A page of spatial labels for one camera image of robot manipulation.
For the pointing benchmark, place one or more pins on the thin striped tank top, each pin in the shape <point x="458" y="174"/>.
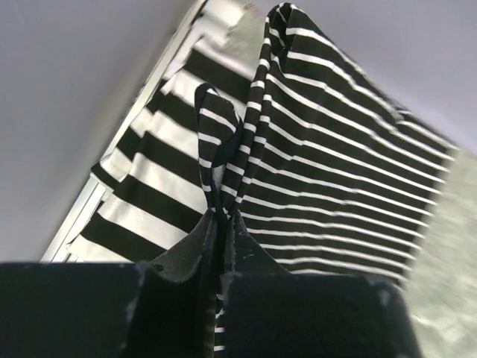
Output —
<point x="329" y="175"/>

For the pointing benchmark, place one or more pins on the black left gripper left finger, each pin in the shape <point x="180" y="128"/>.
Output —
<point x="161" y="308"/>

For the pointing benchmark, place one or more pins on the aluminium frame rail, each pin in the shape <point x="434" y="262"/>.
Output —
<point x="90" y="196"/>

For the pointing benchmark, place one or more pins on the wide striped tank top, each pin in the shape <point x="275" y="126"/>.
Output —
<point x="153" y="195"/>

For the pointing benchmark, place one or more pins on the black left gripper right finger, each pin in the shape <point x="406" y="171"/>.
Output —
<point x="270" y="312"/>

